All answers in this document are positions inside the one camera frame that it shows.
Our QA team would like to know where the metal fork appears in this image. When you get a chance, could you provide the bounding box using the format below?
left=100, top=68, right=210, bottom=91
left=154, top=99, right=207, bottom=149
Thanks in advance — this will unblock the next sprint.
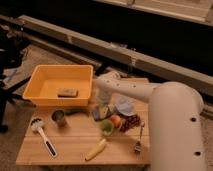
left=134, top=122, right=145, bottom=154

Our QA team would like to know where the yellow corn toy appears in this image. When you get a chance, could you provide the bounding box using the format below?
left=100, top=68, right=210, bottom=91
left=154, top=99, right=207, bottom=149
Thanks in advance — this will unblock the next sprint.
left=85, top=139, right=107, bottom=161

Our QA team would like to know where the yellow plastic bin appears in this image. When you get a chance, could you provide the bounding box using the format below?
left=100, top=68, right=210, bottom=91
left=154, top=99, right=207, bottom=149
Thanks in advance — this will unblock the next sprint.
left=23, top=65, right=93, bottom=106

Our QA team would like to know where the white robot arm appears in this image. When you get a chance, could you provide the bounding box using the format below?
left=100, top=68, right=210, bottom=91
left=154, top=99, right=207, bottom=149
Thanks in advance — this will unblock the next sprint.
left=96, top=71, right=207, bottom=171

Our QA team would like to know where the green pear toy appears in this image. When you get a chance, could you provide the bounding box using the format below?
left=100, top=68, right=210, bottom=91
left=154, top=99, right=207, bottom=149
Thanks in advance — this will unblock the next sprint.
left=100, top=119, right=114, bottom=136

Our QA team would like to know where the black tripod stand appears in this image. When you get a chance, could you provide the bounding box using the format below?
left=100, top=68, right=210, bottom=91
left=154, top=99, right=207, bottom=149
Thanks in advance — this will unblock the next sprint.
left=0, top=26, right=29, bottom=133

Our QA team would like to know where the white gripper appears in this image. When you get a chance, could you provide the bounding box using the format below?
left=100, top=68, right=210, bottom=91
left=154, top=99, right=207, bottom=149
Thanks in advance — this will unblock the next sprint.
left=95, top=89, right=112, bottom=118

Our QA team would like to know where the dark red grapes toy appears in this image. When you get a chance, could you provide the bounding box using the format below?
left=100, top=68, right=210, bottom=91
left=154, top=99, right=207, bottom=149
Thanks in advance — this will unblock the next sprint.
left=120, top=115, right=141, bottom=132

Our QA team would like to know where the metal cup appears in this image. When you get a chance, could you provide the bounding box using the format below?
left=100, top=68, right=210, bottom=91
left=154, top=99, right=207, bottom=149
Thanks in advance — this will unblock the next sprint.
left=51, top=110, right=66, bottom=127

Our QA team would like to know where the orange peach toy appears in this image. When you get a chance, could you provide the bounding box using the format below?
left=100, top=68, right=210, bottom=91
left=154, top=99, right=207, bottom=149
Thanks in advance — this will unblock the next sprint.
left=110, top=115, right=121, bottom=128

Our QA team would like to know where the brown sponge in bin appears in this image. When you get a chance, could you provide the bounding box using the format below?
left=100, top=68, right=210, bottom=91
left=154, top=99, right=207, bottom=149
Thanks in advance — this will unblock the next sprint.
left=57, top=88, right=78, bottom=97

